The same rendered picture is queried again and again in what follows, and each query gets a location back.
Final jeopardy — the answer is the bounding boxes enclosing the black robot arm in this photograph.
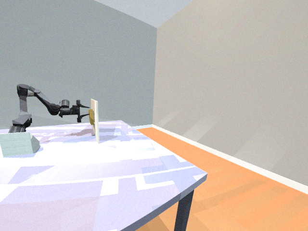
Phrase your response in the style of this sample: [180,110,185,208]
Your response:
[9,84,79,133]

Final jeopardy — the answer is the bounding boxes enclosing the cream flat panel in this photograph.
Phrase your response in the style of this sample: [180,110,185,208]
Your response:
[91,99,100,144]

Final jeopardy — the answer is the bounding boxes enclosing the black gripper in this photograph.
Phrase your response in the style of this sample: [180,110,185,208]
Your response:
[69,100,89,123]

